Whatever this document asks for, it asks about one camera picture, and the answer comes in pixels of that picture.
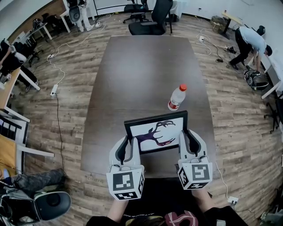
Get brown cardboard box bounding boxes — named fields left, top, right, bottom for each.
left=210, top=15, right=224, bottom=34

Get person's black shirt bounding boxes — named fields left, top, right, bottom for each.
left=86, top=177, right=250, bottom=226

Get clear water bottle red cap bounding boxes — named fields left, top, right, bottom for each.
left=167, top=83, right=188, bottom=111

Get person's left forearm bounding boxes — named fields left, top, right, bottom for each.
left=106, top=199, right=129, bottom=222

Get black white slatted rack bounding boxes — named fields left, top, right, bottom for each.
left=0, top=114, right=30, bottom=144

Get small light wooden table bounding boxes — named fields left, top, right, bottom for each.
left=221, top=11, right=244, bottom=41

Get person's right forearm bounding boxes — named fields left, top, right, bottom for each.
left=191, top=188, right=215, bottom=214

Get white draped table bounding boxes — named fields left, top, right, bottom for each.
left=172, top=0, right=184, bottom=19

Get black and white backpack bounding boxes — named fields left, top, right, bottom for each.
left=32, top=18, right=43, bottom=30
left=243, top=69, right=270, bottom=91
left=0, top=190, right=72, bottom=224

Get whiteboard on stand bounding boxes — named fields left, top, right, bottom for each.
left=92, top=0, right=134, bottom=16

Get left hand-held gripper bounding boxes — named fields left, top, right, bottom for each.
left=106, top=135, right=146, bottom=202

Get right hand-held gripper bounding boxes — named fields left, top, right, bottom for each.
left=177, top=128, right=214, bottom=191

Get black power cable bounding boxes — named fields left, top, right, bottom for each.
left=55, top=93, right=67, bottom=175

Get wooden table white legs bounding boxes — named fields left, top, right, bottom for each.
left=0, top=67, right=41, bottom=124
left=0, top=134, right=55, bottom=175

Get white power cable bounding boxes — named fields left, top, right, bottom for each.
left=47, top=57, right=66, bottom=86
left=215, top=162, right=229, bottom=199
left=194, top=33, right=213, bottom=56

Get black framed deer picture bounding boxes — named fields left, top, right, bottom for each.
left=124, top=110, right=188, bottom=155

